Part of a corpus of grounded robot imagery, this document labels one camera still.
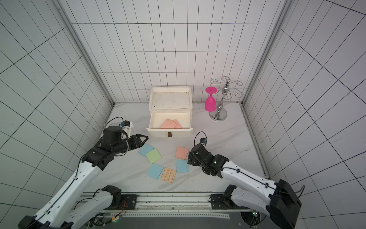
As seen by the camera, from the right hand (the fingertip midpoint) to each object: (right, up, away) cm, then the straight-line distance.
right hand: (189, 158), depth 81 cm
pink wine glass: (+16, +33, +18) cm, 41 cm away
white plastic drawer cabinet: (-12, +35, +9) cm, 38 cm away
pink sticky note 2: (-7, +19, +5) cm, 20 cm away
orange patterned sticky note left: (-12, -10, 0) cm, 16 cm away
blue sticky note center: (-4, -7, +5) cm, 9 cm away
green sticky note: (-23, -1, +9) cm, 25 cm away
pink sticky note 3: (-5, +1, +9) cm, 10 cm away
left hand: (-25, +11, -6) cm, 28 cm away
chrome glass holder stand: (+27, +26, +31) cm, 48 cm away
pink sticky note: (-13, +20, +6) cm, 24 cm away
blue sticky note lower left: (-21, -9, +3) cm, 23 cm away
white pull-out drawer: (-20, +23, +7) cm, 31 cm away
